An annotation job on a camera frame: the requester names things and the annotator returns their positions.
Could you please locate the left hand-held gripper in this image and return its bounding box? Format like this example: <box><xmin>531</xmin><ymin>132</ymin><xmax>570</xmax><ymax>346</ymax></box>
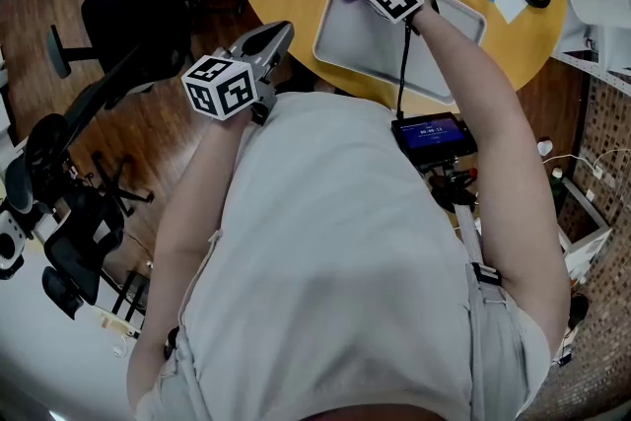
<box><xmin>180</xmin><ymin>20</ymin><xmax>296</xmax><ymax>125</ymax></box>

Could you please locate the white frame stand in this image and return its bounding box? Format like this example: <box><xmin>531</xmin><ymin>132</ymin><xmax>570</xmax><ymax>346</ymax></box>
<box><xmin>556</xmin><ymin>175</ymin><xmax>613</xmax><ymax>282</ymax></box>

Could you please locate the person's right forearm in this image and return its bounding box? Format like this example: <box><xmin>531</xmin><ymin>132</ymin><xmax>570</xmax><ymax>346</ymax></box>
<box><xmin>411</xmin><ymin>4</ymin><xmax>548</xmax><ymax>174</ymax></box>

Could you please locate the green bottle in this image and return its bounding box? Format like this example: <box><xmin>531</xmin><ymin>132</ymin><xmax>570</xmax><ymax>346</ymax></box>
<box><xmin>549</xmin><ymin>167</ymin><xmax>564</xmax><ymax>203</ymax></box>

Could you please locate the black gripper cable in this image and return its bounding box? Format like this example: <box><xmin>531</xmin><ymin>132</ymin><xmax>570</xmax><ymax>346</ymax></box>
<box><xmin>396</xmin><ymin>22</ymin><xmax>414</xmax><ymax>119</ymax></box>

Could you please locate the person's left forearm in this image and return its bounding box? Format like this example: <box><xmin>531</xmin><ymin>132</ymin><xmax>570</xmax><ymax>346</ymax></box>
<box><xmin>157</xmin><ymin>110</ymin><xmax>252</xmax><ymax>243</ymax></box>

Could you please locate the black monitor blue screen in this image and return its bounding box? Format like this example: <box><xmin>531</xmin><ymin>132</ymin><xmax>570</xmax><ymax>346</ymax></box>
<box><xmin>391</xmin><ymin>111</ymin><xmax>478</xmax><ymax>164</ymax></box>

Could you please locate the white metal shelf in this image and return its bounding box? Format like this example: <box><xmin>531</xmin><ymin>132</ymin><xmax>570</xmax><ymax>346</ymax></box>
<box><xmin>551</xmin><ymin>0</ymin><xmax>631</xmax><ymax>98</ymax></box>

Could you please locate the black rig mount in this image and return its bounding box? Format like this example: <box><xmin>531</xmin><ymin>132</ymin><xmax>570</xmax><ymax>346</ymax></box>
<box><xmin>426</xmin><ymin>160</ymin><xmax>479</xmax><ymax>213</ymax></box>

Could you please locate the grey tray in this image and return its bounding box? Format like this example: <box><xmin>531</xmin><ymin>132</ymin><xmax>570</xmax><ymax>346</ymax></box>
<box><xmin>313</xmin><ymin>0</ymin><xmax>488</xmax><ymax>106</ymax></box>

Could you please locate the grey shoulder strap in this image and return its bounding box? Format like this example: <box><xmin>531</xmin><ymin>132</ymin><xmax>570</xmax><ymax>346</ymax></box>
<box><xmin>453</xmin><ymin>201</ymin><xmax>509</xmax><ymax>421</ymax></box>

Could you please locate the white paper sheet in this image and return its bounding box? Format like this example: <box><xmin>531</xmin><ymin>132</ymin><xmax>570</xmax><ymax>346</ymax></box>
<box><xmin>494</xmin><ymin>0</ymin><xmax>531</xmax><ymax>25</ymax></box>

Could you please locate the person's light t-shirt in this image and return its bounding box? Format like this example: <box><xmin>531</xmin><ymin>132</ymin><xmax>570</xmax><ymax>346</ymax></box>
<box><xmin>135</xmin><ymin>91</ymin><xmax>553</xmax><ymax>421</ymax></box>

